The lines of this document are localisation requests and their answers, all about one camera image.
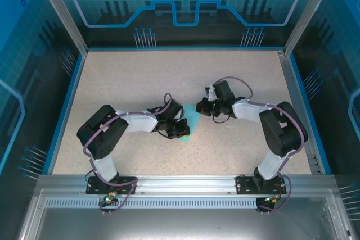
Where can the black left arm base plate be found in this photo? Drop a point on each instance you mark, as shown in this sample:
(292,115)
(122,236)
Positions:
(94,188)

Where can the aluminium frame post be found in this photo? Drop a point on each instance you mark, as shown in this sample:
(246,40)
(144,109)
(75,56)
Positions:
(308,15)
(63,15)

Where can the aluminium mounting rail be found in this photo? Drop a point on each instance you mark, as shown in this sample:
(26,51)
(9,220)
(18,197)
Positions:
(182,184)

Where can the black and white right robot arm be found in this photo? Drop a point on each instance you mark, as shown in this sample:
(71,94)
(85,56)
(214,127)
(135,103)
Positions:
(281,130)

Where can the aluminium side rail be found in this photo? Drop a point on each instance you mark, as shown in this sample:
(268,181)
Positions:
(292,96)

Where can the steel sheet cover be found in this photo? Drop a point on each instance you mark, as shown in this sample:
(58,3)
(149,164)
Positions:
(182,224)

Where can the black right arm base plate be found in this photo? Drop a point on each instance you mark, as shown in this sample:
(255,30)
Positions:
(244,185)

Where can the light blue cloth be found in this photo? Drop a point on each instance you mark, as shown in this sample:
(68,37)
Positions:
(192,119)

